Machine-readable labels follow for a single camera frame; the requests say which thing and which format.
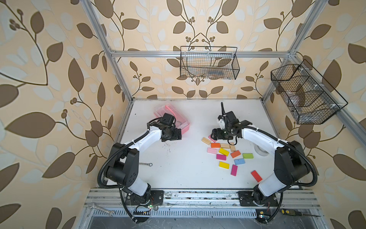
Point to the yellow block lower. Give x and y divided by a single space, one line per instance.
224 165

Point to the right wire basket black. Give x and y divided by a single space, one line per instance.
309 96

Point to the orange block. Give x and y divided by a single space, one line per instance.
215 145

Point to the yellow block upper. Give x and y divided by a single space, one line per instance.
223 151

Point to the wire basket black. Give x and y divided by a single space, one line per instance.
309 96
209 62

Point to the small silver wrench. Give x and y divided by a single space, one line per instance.
146 164

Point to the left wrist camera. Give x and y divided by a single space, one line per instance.
168 119

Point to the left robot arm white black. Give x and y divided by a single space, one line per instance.
121 168

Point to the white tape roll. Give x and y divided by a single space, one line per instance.
260 151

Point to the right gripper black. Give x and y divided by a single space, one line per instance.
218 135

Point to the wooden block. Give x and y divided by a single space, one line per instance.
224 145
206 141
232 148

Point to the back wire basket black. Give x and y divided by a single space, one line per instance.
209 62

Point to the red block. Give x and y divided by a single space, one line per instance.
256 176

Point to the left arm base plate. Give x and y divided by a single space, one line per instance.
151 197

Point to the magenta block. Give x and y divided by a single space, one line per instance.
221 157
234 170

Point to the yellow black screwdriver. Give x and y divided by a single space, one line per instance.
296 213

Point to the magenta block middle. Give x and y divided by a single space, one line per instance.
221 157

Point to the blue block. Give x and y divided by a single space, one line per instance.
239 161

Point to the red-orange block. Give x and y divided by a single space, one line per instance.
235 154

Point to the green block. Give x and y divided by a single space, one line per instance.
248 156

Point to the yellow block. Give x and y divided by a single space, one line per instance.
223 151
224 165

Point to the large silver wrench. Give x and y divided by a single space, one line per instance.
110 213

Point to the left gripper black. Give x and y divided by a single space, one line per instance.
177 134

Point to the magenta block lower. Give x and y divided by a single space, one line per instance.
234 170

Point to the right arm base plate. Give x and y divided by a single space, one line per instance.
251 199

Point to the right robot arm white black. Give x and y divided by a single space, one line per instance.
291 166

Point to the wooden block upright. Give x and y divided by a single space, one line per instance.
232 148

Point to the pink plastic toolbox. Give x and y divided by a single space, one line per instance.
181 121

